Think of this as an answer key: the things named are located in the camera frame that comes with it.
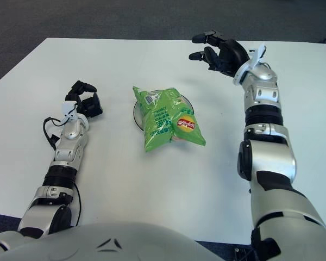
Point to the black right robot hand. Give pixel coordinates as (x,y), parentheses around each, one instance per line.
(231,54)

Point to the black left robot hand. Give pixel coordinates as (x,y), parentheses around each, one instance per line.
(91,107)

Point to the green snack bag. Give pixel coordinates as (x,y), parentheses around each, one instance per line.
(163,119)

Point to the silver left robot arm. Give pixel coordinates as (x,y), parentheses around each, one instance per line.
(68,136)

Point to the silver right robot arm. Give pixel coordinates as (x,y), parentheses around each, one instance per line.
(269,157)

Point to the white plate with black rim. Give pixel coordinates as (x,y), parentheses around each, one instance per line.
(138,117)

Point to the grey robot torso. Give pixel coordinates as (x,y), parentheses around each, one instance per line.
(111,244)

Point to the dark metal floor object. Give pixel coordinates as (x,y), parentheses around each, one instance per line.
(243,254)

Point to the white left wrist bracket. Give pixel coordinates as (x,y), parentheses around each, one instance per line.
(68,108)

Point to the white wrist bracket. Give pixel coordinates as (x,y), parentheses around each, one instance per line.
(256,55)
(68,108)

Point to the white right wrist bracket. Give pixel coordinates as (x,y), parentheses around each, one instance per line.
(256,55)

